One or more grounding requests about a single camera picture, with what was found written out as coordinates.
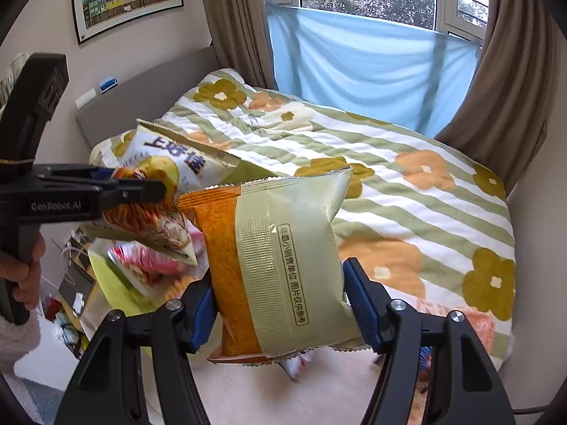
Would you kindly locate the floral striped blanket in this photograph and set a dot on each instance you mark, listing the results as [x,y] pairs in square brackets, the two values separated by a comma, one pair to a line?
[398,208]

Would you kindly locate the white yellow chips packet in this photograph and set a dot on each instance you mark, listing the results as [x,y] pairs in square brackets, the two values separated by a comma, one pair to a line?
[155,155]

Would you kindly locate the pink striped snack packet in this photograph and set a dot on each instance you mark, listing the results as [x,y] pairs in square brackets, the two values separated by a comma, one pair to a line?
[141,261]

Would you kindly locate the grey bed headboard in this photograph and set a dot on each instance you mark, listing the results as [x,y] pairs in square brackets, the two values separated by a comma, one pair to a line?
[146,93]

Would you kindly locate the orange pale green snack packet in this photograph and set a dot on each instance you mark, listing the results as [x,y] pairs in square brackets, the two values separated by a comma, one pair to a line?
[274,252]

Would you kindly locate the white fleece sleeved forearm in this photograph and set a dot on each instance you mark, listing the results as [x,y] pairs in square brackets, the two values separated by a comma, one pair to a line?
[17,345]

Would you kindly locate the person's left hand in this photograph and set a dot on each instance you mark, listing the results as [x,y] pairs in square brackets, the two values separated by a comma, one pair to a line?
[29,274]

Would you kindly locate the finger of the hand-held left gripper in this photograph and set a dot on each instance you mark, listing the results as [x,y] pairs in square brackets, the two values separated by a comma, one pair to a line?
[133,192]
[104,173]

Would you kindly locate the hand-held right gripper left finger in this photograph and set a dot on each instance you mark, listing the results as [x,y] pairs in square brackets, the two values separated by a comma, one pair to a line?
[201,314]

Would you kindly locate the clear waffle packet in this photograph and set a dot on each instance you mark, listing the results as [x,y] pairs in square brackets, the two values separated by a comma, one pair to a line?
[179,287]

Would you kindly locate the red white snack packet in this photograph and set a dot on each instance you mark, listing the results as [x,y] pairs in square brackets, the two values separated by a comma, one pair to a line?
[297,363]

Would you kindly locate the light blue cloth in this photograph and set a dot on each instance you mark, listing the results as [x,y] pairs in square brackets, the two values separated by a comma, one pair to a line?
[354,62]

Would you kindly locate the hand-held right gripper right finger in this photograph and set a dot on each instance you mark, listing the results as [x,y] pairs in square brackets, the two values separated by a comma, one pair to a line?
[363,305]

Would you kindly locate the brown curtain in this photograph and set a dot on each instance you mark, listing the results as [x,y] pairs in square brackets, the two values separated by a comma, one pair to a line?
[500,97]
[234,17]

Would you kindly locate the small white box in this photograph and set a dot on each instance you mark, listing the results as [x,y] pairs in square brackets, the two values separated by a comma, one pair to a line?
[86,99]

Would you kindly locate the blue white small item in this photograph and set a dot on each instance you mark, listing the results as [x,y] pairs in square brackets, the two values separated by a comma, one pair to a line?
[108,85]

